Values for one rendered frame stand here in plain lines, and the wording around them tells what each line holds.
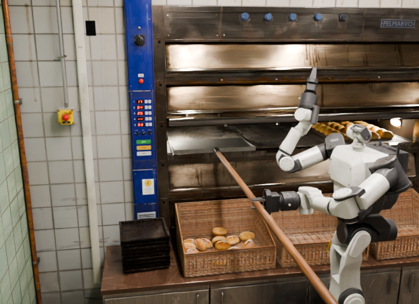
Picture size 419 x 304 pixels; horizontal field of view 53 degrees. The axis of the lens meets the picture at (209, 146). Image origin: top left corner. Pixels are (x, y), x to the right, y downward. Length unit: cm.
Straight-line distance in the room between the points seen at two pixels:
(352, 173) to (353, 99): 109
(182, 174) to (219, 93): 59
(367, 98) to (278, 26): 80
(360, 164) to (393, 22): 138
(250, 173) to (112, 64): 115
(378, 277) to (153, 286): 138
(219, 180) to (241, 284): 70
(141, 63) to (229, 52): 56
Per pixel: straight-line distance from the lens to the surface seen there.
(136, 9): 264
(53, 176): 285
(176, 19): 269
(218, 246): 279
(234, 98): 276
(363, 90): 310
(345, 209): 180
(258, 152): 288
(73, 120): 266
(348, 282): 235
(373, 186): 184
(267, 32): 280
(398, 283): 302
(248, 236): 291
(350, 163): 204
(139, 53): 263
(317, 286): 137
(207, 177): 285
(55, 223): 296
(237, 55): 274
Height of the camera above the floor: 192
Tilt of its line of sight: 15 degrees down
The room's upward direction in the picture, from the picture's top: straight up
